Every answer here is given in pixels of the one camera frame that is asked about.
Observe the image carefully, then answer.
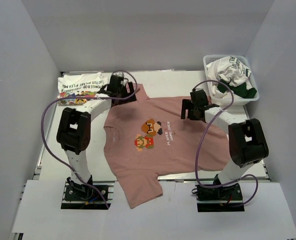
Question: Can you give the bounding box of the dark green t-shirt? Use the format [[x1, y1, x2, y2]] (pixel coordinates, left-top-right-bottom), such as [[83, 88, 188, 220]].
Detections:
[[216, 81, 257, 99]]

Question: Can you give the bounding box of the white t-shirt green lettering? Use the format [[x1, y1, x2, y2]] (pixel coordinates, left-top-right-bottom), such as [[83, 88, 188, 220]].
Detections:
[[206, 56, 252, 89]]

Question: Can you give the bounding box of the pink t-shirt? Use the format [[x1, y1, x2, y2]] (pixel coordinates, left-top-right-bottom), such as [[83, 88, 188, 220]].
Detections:
[[104, 84, 230, 208]]

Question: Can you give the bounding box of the plain white t-shirt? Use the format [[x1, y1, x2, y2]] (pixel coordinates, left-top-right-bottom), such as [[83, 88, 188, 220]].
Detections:
[[206, 76, 235, 99]]

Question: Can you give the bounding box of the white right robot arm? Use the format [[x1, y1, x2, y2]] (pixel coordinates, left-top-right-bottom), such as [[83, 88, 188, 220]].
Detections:
[[181, 88, 269, 200]]

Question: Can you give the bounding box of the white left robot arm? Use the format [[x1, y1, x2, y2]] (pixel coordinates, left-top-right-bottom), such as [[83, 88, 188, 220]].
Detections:
[[56, 73, 139, 200]]

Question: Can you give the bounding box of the white plastic laundry basket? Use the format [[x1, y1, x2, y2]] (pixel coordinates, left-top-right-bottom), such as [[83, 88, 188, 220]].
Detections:
[[203, 54, 260, 107]]

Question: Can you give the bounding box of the folded white cartoon print t-shirt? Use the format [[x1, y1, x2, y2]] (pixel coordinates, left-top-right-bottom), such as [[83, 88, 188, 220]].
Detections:
[[57, 72, 108, 99]]

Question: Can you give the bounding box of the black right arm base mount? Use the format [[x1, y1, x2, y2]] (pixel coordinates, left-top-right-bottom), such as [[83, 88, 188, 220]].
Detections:
[[191, 183, 245, 213]]

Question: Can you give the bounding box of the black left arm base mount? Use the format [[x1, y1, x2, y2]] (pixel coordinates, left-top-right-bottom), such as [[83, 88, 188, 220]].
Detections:
[[60, 182, 114, 210]]

